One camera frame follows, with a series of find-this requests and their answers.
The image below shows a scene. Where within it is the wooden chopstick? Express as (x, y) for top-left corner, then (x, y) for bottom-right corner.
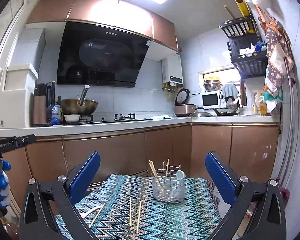
(129, 197), (132, 228)
(136, 201), (142, 233)
(89, 203), (105, 228)

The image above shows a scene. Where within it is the dark red stool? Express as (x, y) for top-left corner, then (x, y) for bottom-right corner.
(280, 187), (290, 207)

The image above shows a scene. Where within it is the white ceramic spoon on mat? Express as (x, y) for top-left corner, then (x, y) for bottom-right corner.
(79, 205), (102, 219)

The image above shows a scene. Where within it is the white storage box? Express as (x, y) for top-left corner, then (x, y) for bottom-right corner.
(0, 63), (38, 129)

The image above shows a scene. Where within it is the blue label bottle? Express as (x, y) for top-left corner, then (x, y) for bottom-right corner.
(51, 103), (61, 125)

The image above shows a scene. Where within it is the zigzag patterned table mat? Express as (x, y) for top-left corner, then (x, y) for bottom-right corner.
(54, 174), (223, 240)

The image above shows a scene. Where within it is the black gas stove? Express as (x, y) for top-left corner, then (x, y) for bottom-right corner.
(63, 113), (151, 125)

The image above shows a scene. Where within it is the white bowl on stove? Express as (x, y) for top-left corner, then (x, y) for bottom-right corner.
(64, 114), (80, 123)

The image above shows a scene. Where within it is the white ceramic spoon in holder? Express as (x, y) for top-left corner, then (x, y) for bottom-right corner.
(174, 170), (185, 189)

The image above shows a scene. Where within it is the yellow bottle on counter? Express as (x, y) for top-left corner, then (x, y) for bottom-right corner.
(255, 94), (267, 115)

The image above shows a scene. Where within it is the chopsticks pair in holder left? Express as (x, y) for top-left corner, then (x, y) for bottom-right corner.
(149, 160), (161, 186)

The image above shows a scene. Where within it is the metal pot lid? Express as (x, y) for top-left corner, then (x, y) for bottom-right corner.
(188, 107), (212, 118)

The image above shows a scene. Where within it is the white microwave oven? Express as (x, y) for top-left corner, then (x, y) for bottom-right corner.
(201, 90), (222, 109)

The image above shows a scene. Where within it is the brown rice cooker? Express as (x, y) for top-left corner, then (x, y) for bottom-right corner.
(173, 87), (196, 117)

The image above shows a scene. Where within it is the black range hood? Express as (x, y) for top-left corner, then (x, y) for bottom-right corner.
(57, 22), (151, 88)

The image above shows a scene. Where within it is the steel pot on microwave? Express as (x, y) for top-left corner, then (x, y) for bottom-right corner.
(204, 76), (222, 92)

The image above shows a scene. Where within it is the brown patterned hanging apron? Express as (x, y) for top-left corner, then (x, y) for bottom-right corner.
(256, 5), (295, 98)

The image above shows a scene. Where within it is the white water heater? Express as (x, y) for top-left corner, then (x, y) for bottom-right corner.
(161, 54), (183, 86)

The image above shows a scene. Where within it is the yellow foil roll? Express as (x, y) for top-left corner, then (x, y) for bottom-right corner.
(235, 0), (255, 34)

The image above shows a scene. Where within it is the bronze wok with handle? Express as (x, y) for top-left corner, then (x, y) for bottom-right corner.
(61, 85), (98, 116)

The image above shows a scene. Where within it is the metal wire utensil holder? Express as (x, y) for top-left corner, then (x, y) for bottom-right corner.
(152, 162), (186, 203)

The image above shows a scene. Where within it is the black wall storage rack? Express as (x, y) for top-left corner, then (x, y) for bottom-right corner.
(219, 15), (267, 79)

